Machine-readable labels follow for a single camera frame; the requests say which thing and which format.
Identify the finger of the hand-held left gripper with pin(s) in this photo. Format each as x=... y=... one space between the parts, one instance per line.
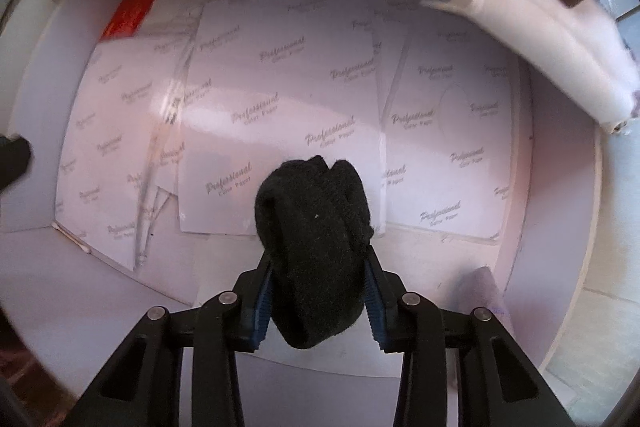
x=14 y=159

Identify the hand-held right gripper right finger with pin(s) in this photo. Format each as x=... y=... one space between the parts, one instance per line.
x=376 y=312

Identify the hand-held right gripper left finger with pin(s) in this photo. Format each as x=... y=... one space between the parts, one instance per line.
x=262 y=312

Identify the black sock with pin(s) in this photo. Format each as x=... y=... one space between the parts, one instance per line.
x=315 y=257

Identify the white cotton swab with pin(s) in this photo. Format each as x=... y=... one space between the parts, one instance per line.
x=70 y=237

